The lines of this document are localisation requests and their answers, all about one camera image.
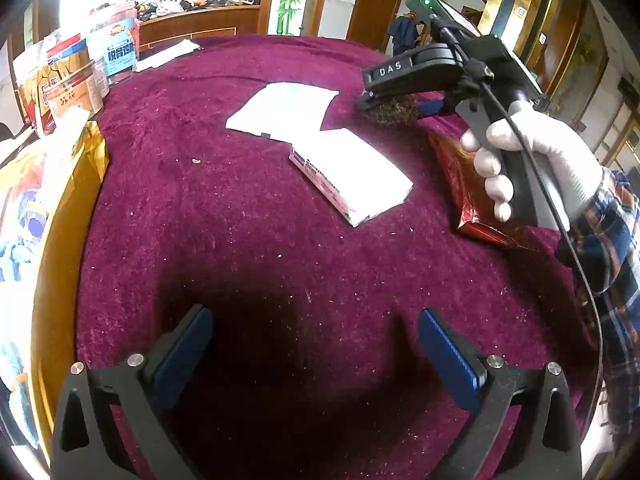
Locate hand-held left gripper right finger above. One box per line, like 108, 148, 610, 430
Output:
418, 307, 584, 480

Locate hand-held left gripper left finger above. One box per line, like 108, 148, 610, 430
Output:
50, 304, 216, 480

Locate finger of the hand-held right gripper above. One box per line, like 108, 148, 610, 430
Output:
356, 44, 464, 111
416, 99, 458, 119

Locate brown speckled furry hat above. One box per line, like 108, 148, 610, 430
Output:
362, 94, 419, 129

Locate pink tissue packet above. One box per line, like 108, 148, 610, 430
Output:
288, 128, 414, 228

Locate white plastic packet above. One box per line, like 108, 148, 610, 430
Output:
224, 81, 339, 142

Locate yellow cardboard box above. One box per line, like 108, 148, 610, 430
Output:
0, 119, 110, 462

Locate person's right forearm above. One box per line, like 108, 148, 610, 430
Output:
556, 166, 640, 443

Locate person's right hand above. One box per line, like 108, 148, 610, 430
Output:
460, 99, 604, 223

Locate golden pillar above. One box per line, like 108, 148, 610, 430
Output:
479, 0, 567, 63

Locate brown wooden door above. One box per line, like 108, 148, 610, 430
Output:
345, 0, 411, 54

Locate red foil packet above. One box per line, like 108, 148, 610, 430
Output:
428, 132, 518, 248

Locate maroon velvet tablecloth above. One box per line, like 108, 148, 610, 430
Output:
75, 34, 601, 480

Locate wooden counter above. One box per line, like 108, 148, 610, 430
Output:
137, 4, 262, 52

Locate white paper sheets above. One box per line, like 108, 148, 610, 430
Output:
134, 38, 202, 74

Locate gold orange jar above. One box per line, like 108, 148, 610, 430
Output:
20, 60, 105, 137

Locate red and white box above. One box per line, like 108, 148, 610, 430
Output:
47, 34, 89, 62

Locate black cable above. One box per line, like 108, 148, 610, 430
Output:
429, 15, 607, 391

